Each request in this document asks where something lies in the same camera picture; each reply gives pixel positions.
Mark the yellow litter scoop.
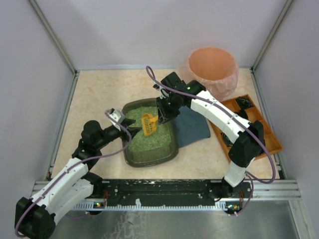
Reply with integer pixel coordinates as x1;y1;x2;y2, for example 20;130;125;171
141;114;159;136

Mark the dark grey litter box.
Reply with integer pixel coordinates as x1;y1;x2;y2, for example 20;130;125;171
122;98;178;167

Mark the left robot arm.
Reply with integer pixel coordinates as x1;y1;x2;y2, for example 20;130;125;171
14;115;141;239

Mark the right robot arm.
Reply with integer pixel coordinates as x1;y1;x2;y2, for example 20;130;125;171
156;72;266;195

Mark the blue folded cloth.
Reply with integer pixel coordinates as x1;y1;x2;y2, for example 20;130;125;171
173;107;211;148

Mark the bin with pink bag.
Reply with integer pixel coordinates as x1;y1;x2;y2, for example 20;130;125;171
177;46;239;100

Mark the orange compartment tray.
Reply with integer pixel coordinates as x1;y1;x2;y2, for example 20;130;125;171
210;94;283;162

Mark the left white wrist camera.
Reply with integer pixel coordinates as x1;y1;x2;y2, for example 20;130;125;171
105;108;125;125

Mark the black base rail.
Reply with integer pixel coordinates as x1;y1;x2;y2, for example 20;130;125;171
71;179;251;215

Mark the black coiled cable far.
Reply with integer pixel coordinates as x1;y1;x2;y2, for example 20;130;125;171
235;96;255;110

